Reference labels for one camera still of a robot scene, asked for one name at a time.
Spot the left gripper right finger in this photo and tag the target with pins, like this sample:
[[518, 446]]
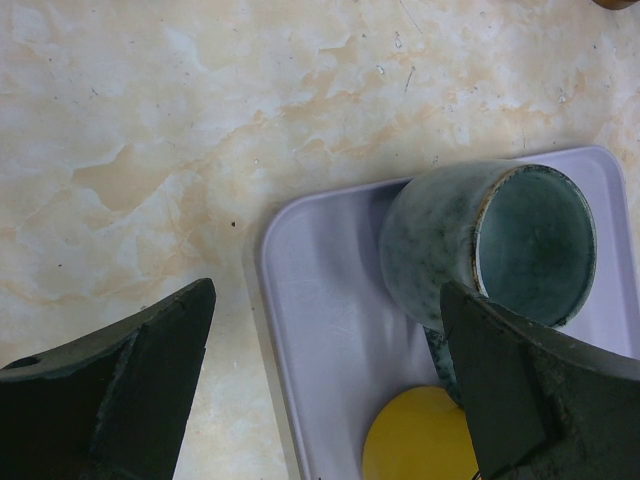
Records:
[[540, 404]]

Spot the yellow mug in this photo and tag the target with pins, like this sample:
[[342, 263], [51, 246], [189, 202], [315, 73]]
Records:
[[420, 434]]

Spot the lavender plastic tray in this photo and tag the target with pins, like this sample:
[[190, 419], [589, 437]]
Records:
[[345, 349]]

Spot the dark wooden coaster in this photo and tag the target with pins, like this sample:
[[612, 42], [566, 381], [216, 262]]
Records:
[[615, 4]]

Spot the grey green mug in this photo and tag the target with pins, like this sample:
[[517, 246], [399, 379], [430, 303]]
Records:
[[521, 234]]

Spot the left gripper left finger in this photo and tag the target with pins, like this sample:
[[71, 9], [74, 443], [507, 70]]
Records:
[[112, 404]]

